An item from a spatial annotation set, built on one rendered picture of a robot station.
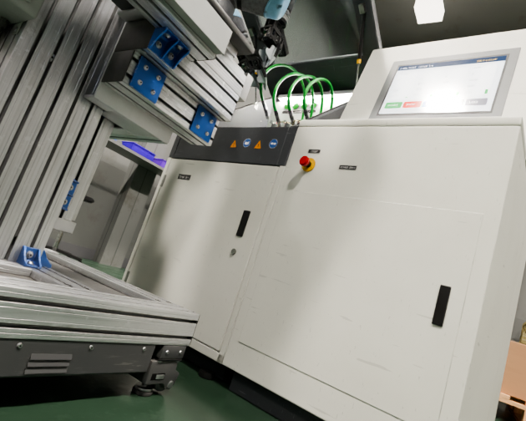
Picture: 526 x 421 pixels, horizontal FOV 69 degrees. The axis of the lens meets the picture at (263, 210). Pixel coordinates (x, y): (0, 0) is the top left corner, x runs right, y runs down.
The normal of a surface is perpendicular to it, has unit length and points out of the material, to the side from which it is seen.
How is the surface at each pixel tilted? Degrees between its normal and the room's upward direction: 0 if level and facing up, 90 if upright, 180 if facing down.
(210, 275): 90
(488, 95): 76
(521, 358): 90
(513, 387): 90
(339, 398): 90
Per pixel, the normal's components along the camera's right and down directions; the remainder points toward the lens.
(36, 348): 0.81, 0.16
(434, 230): -0.57, -0.33
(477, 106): -0.48, -0.54
